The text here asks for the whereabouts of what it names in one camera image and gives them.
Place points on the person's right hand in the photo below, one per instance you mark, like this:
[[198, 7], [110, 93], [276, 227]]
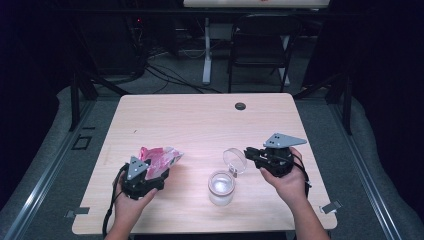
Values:
[[290, 188]]

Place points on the black folding chair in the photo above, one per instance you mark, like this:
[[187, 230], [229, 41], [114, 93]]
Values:
[[263, 26]]

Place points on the dark equipment cabinet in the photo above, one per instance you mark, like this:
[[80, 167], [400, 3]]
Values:
[[113, 43]]

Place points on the clear jar with hinged lid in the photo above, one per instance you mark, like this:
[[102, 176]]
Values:
[[221, 191]]

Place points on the grey metal floor rail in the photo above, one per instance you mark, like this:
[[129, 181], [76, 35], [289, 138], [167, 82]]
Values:
[[373, 190], [40, 190]]

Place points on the black table grommet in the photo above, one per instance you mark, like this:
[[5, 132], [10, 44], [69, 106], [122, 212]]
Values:
[[240, 106]]

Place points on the white adjustable table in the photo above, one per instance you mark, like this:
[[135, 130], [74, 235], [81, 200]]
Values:
[[207, 56]]

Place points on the person's left hand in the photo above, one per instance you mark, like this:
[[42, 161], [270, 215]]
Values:
[[128, 210]]

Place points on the red printed plastic seasoning bag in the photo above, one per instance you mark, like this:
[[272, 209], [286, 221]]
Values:
[[161, 158]]

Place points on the black metal stand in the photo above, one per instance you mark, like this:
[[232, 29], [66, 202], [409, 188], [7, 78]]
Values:
[[347, 106], [75, 100]]

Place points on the grey metal table bracket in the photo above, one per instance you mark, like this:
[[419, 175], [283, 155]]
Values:
[[330, 206], [80, 211]]

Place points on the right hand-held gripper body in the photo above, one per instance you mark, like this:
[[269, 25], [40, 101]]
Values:
[[278, 160]]

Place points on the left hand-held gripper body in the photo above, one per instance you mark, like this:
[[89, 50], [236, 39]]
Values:
[[136, 183]]

